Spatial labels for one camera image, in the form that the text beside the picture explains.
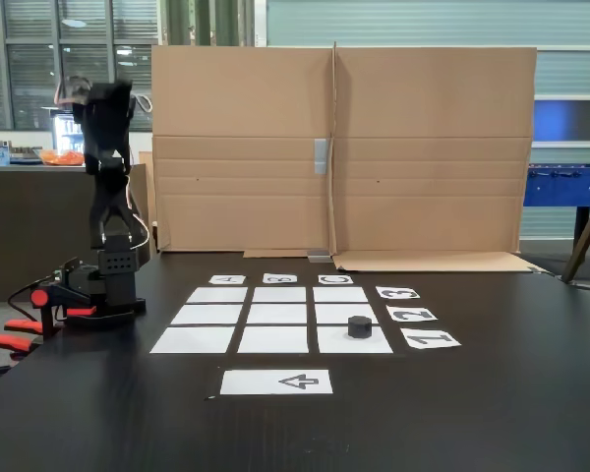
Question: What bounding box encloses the paper sheet number 3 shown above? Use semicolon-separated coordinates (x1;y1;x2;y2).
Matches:
375;286;422;300

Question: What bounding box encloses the red handled clamp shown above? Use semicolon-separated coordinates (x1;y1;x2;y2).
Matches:
0;318;44;364

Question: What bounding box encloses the black red bar clamp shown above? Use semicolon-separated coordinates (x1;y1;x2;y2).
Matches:
29;280;99;341

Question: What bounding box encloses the dark counter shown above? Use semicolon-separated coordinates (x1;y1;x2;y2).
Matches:
0;164;153;304

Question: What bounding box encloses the black octagonal token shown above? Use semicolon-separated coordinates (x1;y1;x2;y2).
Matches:
347;315;374;339

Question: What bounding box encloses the white paper grid square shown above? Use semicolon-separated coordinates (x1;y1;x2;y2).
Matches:
315;303;380;325
185;286;249;304
236;325;310;355
170;304;244;326
313;286;370;304
148;326;236;355
246;303;309;325
252;286;308;304
317;325;394;355

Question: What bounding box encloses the white arrow paper sheet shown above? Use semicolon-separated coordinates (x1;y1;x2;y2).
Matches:
219;369;334;396

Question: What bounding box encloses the small brown cardboard piece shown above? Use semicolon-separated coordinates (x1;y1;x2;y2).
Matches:
137;150;159;253

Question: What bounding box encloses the blue foosball table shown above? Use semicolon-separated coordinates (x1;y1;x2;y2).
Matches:
523;161;590;255

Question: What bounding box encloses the bowl of orange snacks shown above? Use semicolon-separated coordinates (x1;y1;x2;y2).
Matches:
33;148;86;167

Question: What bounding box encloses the paper sheet number 2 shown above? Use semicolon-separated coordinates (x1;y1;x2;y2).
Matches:
385;306;440;324

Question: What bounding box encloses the paper sheet number 1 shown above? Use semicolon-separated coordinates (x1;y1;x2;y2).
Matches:
400;329;462;350

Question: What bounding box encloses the brown wooden leg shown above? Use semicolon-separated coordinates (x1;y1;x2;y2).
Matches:
560;184;590;284

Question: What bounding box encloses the brown cardboard panel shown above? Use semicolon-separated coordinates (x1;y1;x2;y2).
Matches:
329;42;545;273
150;45;336;260

